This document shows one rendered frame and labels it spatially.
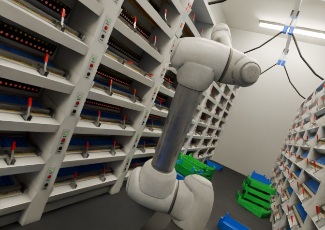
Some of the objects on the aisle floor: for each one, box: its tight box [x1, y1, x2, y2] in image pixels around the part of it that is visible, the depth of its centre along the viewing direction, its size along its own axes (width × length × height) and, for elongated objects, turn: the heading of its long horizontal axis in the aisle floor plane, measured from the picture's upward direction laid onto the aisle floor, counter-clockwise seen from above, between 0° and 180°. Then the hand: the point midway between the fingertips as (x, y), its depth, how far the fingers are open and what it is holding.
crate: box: [217, 212, 251, 230], centre depth 188 cm, size 30×20×8 cm
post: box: [17, 0, 129, 226], centre depth 114 cm, size 20×9×173 cm, turn 159°
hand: (169, 66), depth 152 cm, fingers open, 3 cm apart
